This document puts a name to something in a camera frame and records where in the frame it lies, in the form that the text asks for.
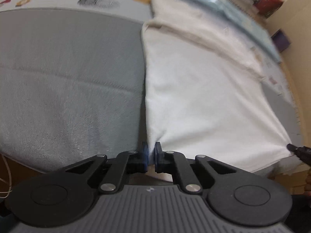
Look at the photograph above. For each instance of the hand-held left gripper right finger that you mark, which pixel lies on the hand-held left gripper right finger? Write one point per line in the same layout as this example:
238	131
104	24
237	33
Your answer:
158	157

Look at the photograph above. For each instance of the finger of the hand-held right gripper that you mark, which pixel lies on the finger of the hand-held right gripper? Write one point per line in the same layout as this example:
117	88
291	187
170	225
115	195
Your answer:
302	153

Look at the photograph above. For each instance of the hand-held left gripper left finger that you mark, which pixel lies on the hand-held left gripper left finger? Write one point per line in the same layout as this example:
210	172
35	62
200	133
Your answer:
144	157

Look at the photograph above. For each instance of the white t-shirt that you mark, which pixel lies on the white t-shirt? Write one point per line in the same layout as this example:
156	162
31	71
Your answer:
206	102

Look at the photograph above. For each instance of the grey printed bed sheet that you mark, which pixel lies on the grey printed bed sheet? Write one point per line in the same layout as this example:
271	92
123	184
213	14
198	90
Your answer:
73	77

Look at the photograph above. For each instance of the purple box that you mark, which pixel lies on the purple box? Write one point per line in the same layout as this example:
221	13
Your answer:
280	40

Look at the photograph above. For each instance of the red container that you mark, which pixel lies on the red container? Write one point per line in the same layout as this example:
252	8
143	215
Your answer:
267	2

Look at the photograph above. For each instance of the wooden bed frame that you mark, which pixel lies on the wooden bed frame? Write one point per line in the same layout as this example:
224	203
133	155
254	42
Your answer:
291	87

